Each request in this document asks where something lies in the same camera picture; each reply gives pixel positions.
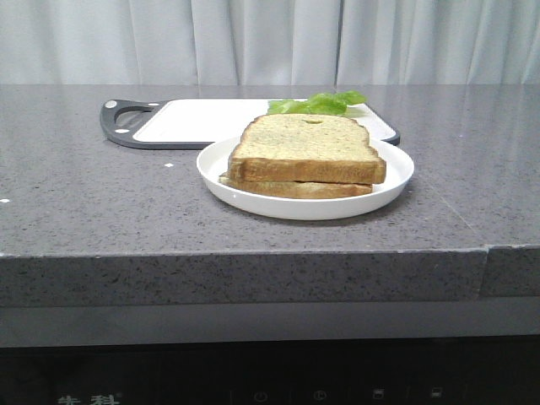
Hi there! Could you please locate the bread slice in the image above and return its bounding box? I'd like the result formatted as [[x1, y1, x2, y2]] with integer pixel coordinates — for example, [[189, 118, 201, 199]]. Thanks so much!
[[219, 172, 373, 199], [228, 114, 386, 185]]

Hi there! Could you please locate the green lettuce leaf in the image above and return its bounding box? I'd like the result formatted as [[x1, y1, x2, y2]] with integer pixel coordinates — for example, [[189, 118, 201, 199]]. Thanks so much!
[[267, 90, 367, 116]]

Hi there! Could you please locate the white round plate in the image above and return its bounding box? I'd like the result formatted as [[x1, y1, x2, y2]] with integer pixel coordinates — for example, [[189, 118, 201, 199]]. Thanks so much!
[[197, 137, 414, 220]]

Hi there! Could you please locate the white cutting board grey rim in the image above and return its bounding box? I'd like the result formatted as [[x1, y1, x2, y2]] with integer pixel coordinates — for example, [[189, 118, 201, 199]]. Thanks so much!
[[99, 98, 402, 151]]

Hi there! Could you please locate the white curtain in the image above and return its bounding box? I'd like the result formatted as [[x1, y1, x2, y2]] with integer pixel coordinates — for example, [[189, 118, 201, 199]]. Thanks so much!
[[1, 1, 539, 85]]

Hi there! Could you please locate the black appliance control panel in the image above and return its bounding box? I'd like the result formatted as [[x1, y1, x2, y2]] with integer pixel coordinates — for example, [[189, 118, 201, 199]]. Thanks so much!
[[1, 336, 539, 404]]

